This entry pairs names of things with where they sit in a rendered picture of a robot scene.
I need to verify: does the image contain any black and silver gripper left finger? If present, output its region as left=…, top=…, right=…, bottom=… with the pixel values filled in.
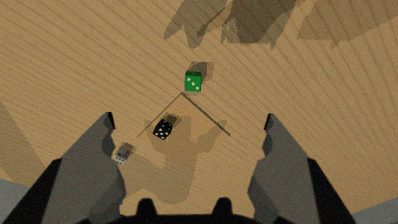
left=2, top=112, right=126, bottom=224

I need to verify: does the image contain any green die with white pips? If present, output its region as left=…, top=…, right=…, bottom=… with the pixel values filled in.
left=185, top=71, right=202, bottom=92

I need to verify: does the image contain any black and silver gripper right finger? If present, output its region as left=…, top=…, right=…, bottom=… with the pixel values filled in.
left=247, top=113, right=356, bottom=224

